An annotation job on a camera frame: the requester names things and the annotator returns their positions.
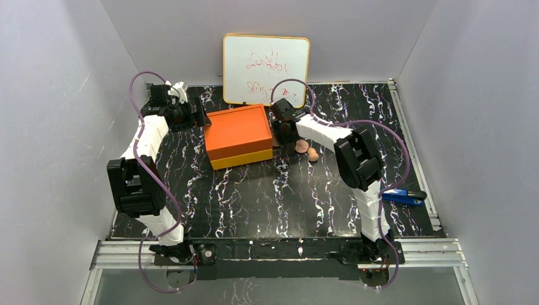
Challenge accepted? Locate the blue stapler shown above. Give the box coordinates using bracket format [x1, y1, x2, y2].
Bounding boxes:
[382, 189, 427, 207]

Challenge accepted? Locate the orange drawer organizer box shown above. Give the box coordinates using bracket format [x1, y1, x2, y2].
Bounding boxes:
[203, 104, 273, 170]

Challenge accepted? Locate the yellow-framed whiteboard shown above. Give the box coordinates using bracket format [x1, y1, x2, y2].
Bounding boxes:
[222, 34, 310, 108]

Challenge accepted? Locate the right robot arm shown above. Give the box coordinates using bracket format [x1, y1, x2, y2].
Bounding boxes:
[269, 98, 392, 260]

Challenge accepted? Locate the beige gourd makeup sponge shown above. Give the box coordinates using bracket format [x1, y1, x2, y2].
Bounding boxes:
[306, 147, 319, 162]

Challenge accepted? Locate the small round pink puff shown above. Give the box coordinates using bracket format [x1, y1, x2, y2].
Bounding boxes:
[294, 139, 310, 154]

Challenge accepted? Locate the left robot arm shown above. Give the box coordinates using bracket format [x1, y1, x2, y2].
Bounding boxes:
[107, 81, 211, 261]

